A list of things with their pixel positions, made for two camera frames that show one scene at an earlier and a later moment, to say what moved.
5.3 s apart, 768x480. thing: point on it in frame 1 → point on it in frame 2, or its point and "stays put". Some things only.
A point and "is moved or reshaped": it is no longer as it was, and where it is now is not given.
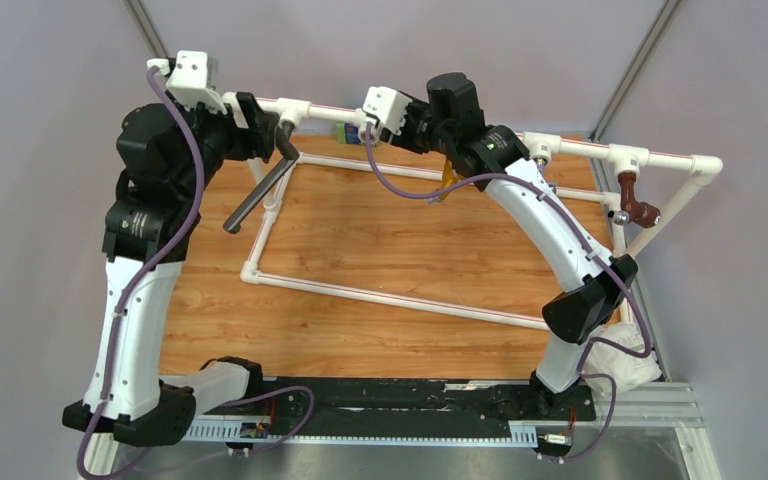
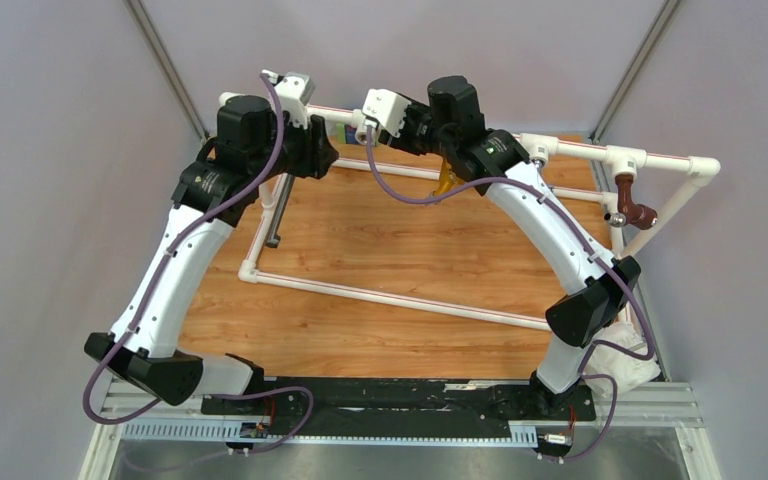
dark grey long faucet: (289, 153) is moved or reshaped
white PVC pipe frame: (295, 114) stays put
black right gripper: (402, 140) stays put
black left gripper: (256, 140) → (319, 154)
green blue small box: (347, 133) stays put
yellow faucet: (449, 178) stays put
